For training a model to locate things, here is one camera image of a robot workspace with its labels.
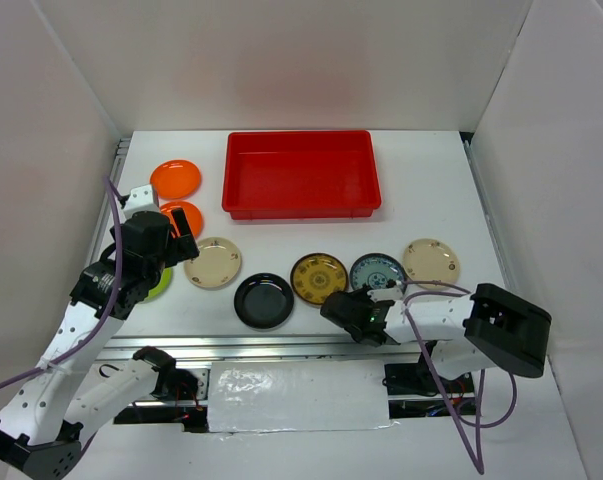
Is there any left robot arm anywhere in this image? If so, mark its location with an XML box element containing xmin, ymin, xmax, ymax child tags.
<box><xmin>0</xmin><ymin>209</ymin><xmax>199</xmax><ymax>479</ymax></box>

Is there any right cream plate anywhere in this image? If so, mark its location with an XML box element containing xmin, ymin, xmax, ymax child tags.
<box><xmin>402</xmin><ymin>238</ymin><xmax>460</xmax><ymax>291</ymax></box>

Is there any orange plate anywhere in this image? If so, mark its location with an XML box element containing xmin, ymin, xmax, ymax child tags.
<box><xmin>150</xmin><ymin>159</ymin><xmax>202</xmax><ymax>200</ymax></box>
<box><xmin>160</xmin><ymin>201</ymin><xmax>204</xmax><ymax>238</ymax></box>

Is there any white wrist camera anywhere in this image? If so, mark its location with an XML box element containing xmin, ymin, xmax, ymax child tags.
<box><xmin>120</xmin><ymin>184</ymin><xmax>160</xmax><ymax>220</ymax></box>
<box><xmin>367</xmin><ymin>282</ymin><xmax>404</xmax><ymax>302</ymax></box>

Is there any red plastic bin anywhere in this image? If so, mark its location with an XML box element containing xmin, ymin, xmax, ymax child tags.
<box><xmin>221</xmin><ymin>130</ymin><xmax>382</xmax><ymax>220</ymax></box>

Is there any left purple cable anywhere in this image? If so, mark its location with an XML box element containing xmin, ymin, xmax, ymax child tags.
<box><xmin>0</xmin><ymin>175</ymin><xmax>132</xmax><ymax>401</ymax></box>

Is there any black plate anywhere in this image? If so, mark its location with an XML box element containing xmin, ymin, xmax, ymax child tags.
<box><xmin>233</xmin><ymin>273</ymin><xmax>294</xmax><ymax>330</ymax></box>

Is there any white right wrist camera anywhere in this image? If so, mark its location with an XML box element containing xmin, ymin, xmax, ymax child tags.
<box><xmin>367</xmin><ymin>282</ymin><xmax>404</xmax><ymax>302</ymax></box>

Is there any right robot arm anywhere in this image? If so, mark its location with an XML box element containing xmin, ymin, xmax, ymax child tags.
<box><xmin>320</xmin><ymin>280</ymin><xmax>552</xmax><ymax>392</ymax></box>

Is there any left cream plate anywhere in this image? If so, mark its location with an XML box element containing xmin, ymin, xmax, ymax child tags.
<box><xmin>184</xmin><ymin>237</ymin><xmax>242</xmax><ymax>289</ymax></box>

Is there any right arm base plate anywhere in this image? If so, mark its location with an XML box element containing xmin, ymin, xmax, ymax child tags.
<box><xmin>382</xmin><ymin>363</ymin><xmax>474</xmax><ymax>397</ymax></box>

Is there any cream plate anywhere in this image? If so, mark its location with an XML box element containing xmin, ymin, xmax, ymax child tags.
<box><xmin>402</xmin><ymin>238</ymin><xmax>460</xmax><ymax>291</ymax></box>
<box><xmin>184</xmin><ymin>237</ymin><xmax>242</xmax><ymax>289</ymax></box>

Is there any aluminium rail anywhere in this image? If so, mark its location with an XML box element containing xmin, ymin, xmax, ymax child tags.
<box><xmin>97</xmin><ymin>334</ymin><xmax>419</xmax><ymax>361</ymax></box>

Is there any yellow patterned plate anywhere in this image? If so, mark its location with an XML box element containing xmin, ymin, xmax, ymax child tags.
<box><xmin>290</xmin><ymin>253</ymin><xmax>349</xmax><ymax>307</ymax></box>

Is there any white foil cover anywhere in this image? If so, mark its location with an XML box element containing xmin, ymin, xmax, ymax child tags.
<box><xmin>207</xmin><ymin>360</ymin><xmax>391</xmax><ymax>433</ymax></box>

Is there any near orange plate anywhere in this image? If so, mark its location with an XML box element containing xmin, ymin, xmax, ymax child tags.
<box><xmin>160</xmin><ymin>201</ymin><xmax>204</xmax><ymax>238</ymax></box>

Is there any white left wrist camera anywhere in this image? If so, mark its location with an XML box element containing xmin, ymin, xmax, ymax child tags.
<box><xmin>120</xmin><ymin>184</ymin><xmax>160</xmax><ymax>220</ymax></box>

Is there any blue floral plate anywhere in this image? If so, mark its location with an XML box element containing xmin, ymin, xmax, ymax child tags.
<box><xmin>349</xmin><ymin>253</ymin><xmax>408</xmax><ymax>290</ymax></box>

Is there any far orange plate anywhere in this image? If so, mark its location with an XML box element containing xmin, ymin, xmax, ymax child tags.
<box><xmin>150</xmin><ymin>159</ymin><xmax>202</xmax><ymax>200</ymax></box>

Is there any green plate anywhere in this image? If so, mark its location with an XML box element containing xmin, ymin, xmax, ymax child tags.
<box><xmin>144</xmin><ymin>268</ymin><xmax>173</xmax><ymax>303</ymax></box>

